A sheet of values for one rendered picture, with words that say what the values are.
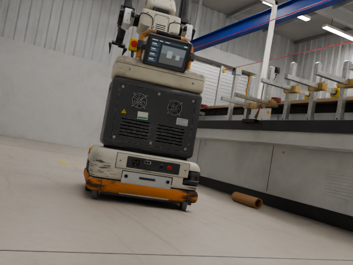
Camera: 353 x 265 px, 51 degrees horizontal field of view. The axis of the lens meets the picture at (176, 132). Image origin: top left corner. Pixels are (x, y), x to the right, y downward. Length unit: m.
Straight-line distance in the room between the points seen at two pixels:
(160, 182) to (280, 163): 1.43
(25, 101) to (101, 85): 2.01
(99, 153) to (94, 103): 8.45
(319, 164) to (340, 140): 0.41
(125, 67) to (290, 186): 1.69
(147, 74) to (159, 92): 0.12
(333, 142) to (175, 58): 1.19
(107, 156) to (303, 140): 1.45
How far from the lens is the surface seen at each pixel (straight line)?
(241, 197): 3.04
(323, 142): 2.67
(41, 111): 10.17
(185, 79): 2.18
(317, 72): 2.41
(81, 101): 10.34
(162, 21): 2.59
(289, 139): 2.90
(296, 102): 3.13
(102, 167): 1.99
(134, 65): 2.12
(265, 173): 3.35
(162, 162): 2.04
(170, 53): 2.13
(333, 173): 2.85
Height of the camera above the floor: 0.33
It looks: 3 degrees up
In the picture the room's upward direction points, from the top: 10 degrees clockwise
